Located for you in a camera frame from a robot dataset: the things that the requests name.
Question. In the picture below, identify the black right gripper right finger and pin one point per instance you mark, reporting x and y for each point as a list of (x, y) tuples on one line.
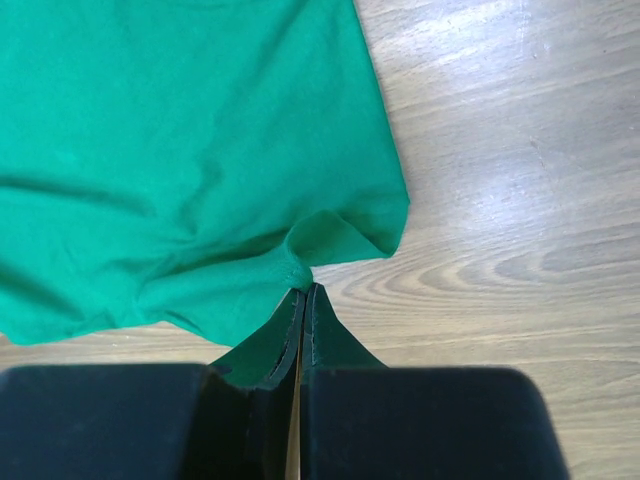
[(361, 419)]

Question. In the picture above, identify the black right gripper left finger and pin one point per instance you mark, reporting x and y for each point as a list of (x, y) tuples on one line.
[(226, 420)]

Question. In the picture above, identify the green t shirt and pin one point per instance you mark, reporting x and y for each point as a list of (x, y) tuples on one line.
[(185, 161)]

